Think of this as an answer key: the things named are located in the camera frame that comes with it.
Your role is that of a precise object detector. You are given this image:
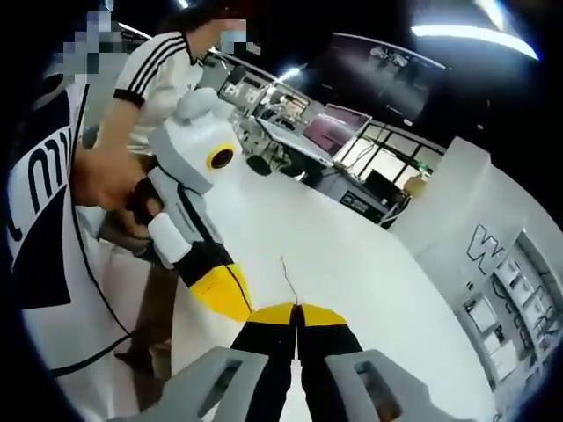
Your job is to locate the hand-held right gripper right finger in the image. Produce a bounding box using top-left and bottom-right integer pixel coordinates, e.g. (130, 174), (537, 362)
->
(296, 302), (435, 422)

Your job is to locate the clear resealable bag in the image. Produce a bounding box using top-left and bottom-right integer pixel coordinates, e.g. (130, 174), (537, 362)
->
(279, 256), (304, 309)

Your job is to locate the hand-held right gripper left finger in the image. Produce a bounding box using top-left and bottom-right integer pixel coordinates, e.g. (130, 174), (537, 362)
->
(162, 302), (297, 422)

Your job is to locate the row of white storage bins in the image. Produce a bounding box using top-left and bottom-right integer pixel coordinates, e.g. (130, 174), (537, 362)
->
(465, 245), (556, 380)

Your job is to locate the grey shelving unit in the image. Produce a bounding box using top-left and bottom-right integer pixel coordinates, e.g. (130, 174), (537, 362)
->
(457, 227), (562, 399)

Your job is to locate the ceiling light strip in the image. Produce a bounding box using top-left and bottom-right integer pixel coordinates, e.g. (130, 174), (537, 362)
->
(410, 23), (541, 62)

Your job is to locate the person's white navy shirt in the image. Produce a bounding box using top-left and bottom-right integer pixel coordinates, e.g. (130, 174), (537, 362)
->
(5, 72), (134, 380)

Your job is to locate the small black monitor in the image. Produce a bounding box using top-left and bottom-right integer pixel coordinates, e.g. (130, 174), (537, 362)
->
(364, 168), (400, 207)

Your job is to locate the person's left hand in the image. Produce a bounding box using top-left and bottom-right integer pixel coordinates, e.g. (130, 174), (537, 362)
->
(72, 140), (153, 221)

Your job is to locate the large hanging dark screen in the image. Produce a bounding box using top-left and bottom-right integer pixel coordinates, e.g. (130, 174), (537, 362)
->
(302, 32), (450, 125)

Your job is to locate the open laptop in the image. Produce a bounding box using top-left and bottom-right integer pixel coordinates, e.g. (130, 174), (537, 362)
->
(258, 102), (374, 168)

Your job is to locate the dark counter desk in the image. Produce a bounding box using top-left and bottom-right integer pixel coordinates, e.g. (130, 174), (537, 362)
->
(315, 168), (411, 230)

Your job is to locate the grey lettered partition pillar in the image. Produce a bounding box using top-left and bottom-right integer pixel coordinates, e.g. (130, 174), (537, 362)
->
(390, 135), (563, 317)

